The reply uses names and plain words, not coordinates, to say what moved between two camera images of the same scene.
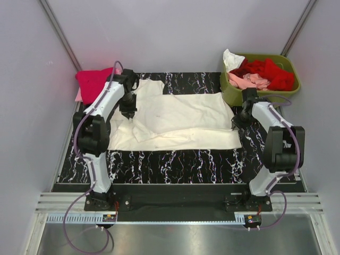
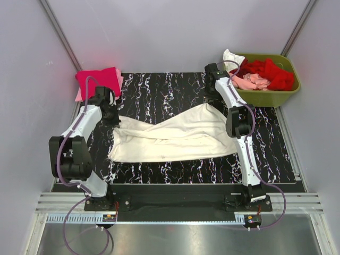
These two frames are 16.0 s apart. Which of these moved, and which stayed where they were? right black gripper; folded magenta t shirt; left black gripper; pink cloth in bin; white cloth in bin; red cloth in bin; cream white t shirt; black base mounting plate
Moved: right black gripper; cream white t shirt; left black gripper
Stayed: pink cloth in bin; folded magenta t shirt; red cloth in bin; black base mounting plate; white cloth in bin
